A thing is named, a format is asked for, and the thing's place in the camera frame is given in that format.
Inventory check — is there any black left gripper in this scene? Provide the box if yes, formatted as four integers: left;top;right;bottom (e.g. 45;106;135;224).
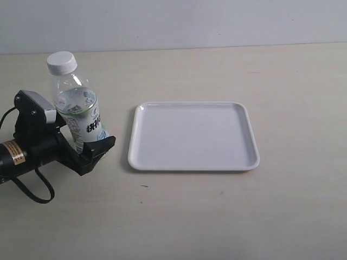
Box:
12;91;116;176

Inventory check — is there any clear plastic drink bottle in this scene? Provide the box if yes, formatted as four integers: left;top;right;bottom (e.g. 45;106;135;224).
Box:
53;69;110;154

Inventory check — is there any white bottle cap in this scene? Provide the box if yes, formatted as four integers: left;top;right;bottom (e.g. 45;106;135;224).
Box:
47;51;78;76

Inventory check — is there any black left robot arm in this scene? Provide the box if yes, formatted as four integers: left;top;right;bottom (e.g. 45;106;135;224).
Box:
1;90;116;181

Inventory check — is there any white rectangular plastic tray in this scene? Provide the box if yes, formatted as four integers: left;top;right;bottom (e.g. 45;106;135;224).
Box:
127;101;260;172

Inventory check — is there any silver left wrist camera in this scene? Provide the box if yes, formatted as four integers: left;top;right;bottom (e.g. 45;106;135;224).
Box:
20;90;57;125

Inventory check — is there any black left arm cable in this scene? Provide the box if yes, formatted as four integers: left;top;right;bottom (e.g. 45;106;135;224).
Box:
0;107;55;204

